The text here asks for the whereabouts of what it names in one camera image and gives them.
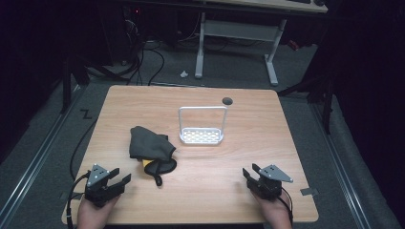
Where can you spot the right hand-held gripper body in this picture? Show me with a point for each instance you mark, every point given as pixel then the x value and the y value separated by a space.
pixel 269 184

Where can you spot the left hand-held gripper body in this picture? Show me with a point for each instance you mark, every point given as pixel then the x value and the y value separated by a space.
pixel 97 184

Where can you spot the dark grey cloth black trim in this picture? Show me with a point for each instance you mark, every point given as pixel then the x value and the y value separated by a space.
pixel 151 148

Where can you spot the person's right hand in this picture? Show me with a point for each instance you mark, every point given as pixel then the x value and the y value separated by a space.
pixel 275 213

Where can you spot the person's left hand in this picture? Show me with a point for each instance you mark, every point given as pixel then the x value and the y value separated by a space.
pixel 92 214

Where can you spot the grey tape piece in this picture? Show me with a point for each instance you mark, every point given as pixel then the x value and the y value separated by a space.
pixel 64 196
pixel 309 191

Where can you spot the black round table grommet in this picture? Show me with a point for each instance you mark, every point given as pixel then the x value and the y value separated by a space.
pixel 227 101

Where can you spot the black metal stand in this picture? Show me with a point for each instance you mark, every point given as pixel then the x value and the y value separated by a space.
pixel 67 86
pixel 324 95

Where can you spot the white crumpled paper scrap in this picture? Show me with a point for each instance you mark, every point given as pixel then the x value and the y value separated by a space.
pixel 184 74

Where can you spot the desk with white legs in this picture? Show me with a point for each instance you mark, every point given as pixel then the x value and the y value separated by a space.
pixel 238 30

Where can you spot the metal floor rail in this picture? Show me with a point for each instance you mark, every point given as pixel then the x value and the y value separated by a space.
pixel 38 159
pixel 342 168

